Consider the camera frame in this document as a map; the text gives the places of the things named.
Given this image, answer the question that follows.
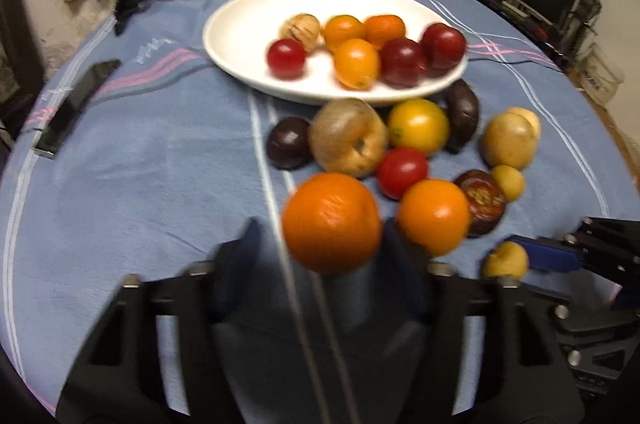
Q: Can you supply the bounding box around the large orange mandarin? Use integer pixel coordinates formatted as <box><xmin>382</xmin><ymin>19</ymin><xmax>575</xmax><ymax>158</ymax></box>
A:
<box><xmin>281</xmin><ymin>172</ymin><xmax>383</xmax><ymax>276</ymax></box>

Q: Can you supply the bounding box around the green-yellow orange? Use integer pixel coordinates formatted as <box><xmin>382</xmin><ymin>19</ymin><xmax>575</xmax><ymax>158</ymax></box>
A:
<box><xmin>387</xmin><ymin>99</ymin><xmax>451</xmax><ymax>156</ymax></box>

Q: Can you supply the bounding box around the small yellow longan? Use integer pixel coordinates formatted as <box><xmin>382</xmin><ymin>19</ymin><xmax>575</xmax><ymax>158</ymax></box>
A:
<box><xmin>490</xmin><ymin>165</ymin><xmax>526</xmax><ymax>203</ymax></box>
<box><xmin>481</xmin><ymin>241</ymin><xmax>530</xmax><ymax>280</ymax></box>

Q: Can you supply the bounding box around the thin black cable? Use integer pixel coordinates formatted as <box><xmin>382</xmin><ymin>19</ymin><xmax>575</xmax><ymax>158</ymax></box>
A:
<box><xmin>465</xmin><ymin>54</ymin><xmax>563</xmax><ymax>67</ymax></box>

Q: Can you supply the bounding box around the white plastic basket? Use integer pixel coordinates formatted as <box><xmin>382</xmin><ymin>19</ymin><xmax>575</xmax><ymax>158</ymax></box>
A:
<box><xmin>575</xmin><ymin>44</ymin><xmax>626</xmax><ymax>105</ymax></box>

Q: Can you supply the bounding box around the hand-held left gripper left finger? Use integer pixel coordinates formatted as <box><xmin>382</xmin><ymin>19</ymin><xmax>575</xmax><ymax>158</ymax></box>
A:
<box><xmin>55</xmin><ymin>216</ymin><xmax>263</xmax><ymax>424</ymax></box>

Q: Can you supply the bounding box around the white oval plate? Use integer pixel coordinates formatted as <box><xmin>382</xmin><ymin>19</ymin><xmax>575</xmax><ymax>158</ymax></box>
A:
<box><xmin>202</xmin><ymin>0</ymin><xmax>469</xmax><ymax>107</ymax></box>

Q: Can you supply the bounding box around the dark purple plum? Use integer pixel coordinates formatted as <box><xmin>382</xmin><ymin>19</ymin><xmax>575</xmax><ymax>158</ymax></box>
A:
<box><xmin>265</xmin><ymin>116</ymin><xmax>312</xmax><ymax>171</ymax></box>

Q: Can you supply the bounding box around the dimpled orange mandarin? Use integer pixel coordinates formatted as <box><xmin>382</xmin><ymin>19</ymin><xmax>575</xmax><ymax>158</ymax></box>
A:
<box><xmin>364</xmin><ymin>15</ymin><xmax>407</xmax><ymax>47</ymax></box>

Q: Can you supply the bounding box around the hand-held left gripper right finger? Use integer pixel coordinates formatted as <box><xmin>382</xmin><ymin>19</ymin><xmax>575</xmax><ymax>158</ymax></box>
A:
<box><xmin>380</xmin><ymin>219</ymin><xmax>586</xmax><ymax>424</ymax></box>

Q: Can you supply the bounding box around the yellow passion fruit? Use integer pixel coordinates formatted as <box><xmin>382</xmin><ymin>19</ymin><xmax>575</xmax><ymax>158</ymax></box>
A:
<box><xmin>507</xmin><ymin>106</ymin><xmax>542</xmax><ymax>140</ymax></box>
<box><xmin>481</xmin><ymin>113</ymin><xmax>538</xmax><ymax>171</ymax></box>

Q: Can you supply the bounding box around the brown scarred mangosteen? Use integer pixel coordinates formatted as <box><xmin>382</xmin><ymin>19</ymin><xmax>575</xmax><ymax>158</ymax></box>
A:
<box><xmin>452</xmin><ymin>170</ymin><xmax>507</xmax><ymax>237</ymax></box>

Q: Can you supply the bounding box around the small smooth orange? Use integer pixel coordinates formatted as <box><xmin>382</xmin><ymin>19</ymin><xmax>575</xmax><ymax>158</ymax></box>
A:
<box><xmin>322</xmin><ymin>15</ymin><xmax>366</xmax><ymax>54</ymax></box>
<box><xmin>333</xmin><ymin>38</ymin><xmax>382</xmax><ymax>91</ymax></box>
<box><xmin>396</xmin><ymin>179</ymin><xmax>472</xmax><ymax>257</ymax></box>

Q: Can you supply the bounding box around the black smartphone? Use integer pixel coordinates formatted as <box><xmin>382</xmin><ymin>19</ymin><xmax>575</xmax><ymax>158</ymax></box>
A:
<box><xmin>32</xmin><ymin>59</ymin><xmax>122</xmax><ymax>160</ymax></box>

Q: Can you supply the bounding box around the blue striped tablecloth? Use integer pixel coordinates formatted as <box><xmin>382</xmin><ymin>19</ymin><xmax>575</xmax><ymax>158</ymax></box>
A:
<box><xmin>0</xmin><ymin>0</ymin><xmax>640</xmax><ymax>424</ymax></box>

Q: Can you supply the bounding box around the dark purple passion fruit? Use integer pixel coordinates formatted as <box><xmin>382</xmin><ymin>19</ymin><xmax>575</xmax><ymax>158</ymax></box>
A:
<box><xmin>445</xmin><ymin>79</ymin><xmax>481</xmax><ymax>153</ymax></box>

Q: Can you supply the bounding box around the red cherry tomato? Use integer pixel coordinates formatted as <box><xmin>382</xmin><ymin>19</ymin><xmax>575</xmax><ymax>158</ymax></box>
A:
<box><xmin>376</xmin><ymin>147</ymin><xmax>430</xmax><ymax>200</ymax></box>
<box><xmin>266</xmin><ymin>38</ymin><xmax>307</xmax><ymax>80</ymax></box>

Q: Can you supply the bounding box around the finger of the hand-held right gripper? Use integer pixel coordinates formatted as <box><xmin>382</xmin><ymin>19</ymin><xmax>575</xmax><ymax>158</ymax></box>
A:
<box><xmin>524</xmin><ymin>287</ymin><xmax>640</xmax><ymax>341</ymax></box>
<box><xmin>510</xmin><ymin>216</ymin><xmax>640</xmax><ymax>286</ymax></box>

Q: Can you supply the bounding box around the red plum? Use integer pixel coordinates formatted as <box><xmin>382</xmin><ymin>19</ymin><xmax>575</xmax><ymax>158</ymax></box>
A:
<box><xmin>420</xmin><ymin>23</ymin><xmax>468</xmax><ymax>71</ymax></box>
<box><xmin>378</xmin><ymin>37</ymin><xmax>428</xmax><ymax>88</ymax></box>

